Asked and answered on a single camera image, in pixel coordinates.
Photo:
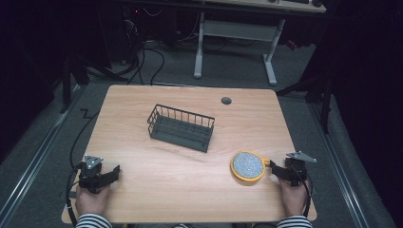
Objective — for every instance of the grey round table grommet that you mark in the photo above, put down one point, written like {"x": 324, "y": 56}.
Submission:
{"x": 226, "y": 100}

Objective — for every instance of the yellow round speckled strainer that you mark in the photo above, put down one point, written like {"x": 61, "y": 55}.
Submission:
{"x": 247, "y": 165}

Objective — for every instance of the person's left hand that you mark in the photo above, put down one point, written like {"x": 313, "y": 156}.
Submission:
{"x": 92, "y": 201}

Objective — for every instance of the dark metal stand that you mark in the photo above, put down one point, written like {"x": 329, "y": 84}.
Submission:
{"x": 71, "y": 76}
{"x": 320, "y": 91}

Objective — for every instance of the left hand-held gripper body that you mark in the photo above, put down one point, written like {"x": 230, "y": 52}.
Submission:
{"x": 90, "y": 172}

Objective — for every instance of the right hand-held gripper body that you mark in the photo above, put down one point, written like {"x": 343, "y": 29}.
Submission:
{"x": 296, "y": 169}

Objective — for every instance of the person's right hand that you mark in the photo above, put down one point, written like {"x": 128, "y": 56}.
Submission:
{"x": 293, "y": 198}

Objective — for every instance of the metal floor rail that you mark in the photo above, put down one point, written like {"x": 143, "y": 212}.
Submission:
{"x": 31, "y": 171}
{"x": 340, "y": 167}

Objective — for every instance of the white-legged desk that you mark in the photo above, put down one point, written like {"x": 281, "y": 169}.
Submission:
{"x": 237, "y": 30}

